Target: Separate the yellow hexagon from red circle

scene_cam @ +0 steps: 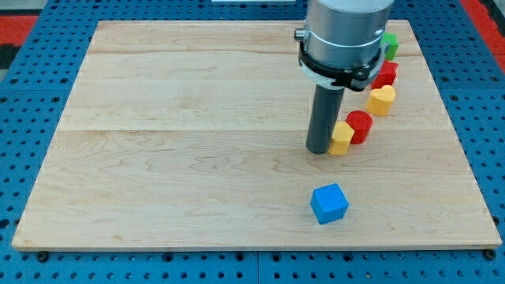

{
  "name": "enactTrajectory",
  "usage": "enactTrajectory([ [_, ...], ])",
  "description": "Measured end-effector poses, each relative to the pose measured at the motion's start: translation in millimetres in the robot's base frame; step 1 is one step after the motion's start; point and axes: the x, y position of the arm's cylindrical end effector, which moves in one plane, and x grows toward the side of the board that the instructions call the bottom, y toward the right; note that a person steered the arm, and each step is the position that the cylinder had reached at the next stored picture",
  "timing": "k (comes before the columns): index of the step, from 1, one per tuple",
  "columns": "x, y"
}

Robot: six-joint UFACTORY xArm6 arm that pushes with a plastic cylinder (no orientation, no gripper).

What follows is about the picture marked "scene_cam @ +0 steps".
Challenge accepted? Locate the yellow heart block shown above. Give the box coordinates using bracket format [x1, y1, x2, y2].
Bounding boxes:
[365, 85, 396, 116]

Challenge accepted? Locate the blue cube block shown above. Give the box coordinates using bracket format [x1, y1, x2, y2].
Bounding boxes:
[310, 183, 349, 225]

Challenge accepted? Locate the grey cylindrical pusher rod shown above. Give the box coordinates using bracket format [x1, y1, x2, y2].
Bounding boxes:
[306, 85, 344, 154]

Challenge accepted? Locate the red star block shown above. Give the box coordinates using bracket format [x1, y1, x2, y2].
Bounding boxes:
[371, 60, 398, 89]

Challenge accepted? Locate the yellow hexagon block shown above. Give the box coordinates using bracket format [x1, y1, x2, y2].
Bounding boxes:
[327, 121, 354, 155]

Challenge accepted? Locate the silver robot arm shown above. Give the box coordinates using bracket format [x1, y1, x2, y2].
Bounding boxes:
[294, 0, 394, 154]

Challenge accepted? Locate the red circle block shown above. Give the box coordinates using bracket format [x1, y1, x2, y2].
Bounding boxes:
[346, 110, 373, 144]

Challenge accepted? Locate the green block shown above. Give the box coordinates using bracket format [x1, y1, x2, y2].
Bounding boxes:
[381, 32, 398, 61]

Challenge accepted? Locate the wooden board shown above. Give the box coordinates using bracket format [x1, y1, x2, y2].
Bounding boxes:
[12, 20, 502, 252]

